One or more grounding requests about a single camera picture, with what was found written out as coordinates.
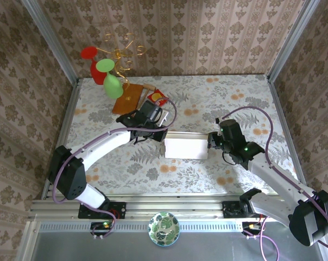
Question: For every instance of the red snack packet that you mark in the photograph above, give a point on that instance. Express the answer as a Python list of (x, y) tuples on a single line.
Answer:
[(156, 96)]

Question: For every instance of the white cardboard paper box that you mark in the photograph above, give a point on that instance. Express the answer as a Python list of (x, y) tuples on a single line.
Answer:
[(185, 146)]

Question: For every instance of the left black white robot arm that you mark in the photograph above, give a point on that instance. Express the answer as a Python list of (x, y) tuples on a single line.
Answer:
[(71, 174)]

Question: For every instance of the brown wooden base board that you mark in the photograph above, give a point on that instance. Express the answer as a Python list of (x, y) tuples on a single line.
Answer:
[(124, 103)]

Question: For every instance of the small wooden mallet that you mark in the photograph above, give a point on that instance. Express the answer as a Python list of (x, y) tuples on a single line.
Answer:
[(149, 87)]

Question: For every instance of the floral table cloth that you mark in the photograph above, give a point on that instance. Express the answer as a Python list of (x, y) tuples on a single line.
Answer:
[(180, 176)]

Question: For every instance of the green plastic wine glass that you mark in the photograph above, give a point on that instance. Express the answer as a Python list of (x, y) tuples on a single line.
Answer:
[(112, 85)]

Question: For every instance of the red plastic wine glass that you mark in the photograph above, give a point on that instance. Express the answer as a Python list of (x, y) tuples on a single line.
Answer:
[(94, 73)]

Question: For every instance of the right black connector board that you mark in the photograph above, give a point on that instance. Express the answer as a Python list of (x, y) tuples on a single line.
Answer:
[(249, 227)]

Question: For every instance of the black connector board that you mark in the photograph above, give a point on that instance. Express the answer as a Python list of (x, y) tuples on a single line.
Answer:
[(98, 227), (249, 227)]

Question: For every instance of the green leaf pattern bowl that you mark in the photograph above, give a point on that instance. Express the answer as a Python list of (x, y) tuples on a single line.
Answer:
[(164, 229)]

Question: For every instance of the grey metal shelf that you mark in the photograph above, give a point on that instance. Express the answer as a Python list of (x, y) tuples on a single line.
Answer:
[(207, 247)]

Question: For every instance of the left black connector board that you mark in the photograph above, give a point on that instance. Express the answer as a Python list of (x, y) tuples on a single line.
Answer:
[(98, 227)]

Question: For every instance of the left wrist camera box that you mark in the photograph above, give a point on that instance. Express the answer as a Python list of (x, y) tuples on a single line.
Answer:
[(165, 117)]

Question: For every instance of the aluminium side rail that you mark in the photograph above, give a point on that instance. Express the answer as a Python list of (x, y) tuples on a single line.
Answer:
[(280, 108), (65, 119)]

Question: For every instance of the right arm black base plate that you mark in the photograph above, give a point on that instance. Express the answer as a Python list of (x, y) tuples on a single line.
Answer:
[(230, 210)]

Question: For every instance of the long aluminium mounting rail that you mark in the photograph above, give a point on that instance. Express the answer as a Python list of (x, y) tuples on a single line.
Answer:
[(175, 206)]

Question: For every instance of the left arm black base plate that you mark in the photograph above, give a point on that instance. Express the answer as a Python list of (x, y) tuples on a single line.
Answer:
[(120, 210)]

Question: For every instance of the aluminium frame post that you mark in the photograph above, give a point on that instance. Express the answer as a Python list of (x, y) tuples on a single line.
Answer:
[(51, 40), (291, 40)]

